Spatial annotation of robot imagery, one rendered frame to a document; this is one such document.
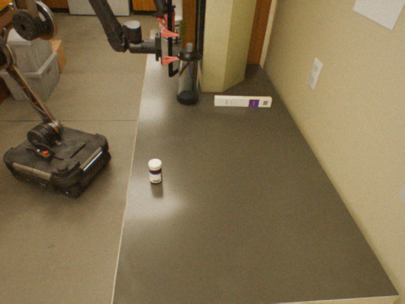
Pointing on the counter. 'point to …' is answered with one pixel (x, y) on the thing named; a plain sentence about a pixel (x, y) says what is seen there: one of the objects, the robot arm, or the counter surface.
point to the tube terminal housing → (225, 43)
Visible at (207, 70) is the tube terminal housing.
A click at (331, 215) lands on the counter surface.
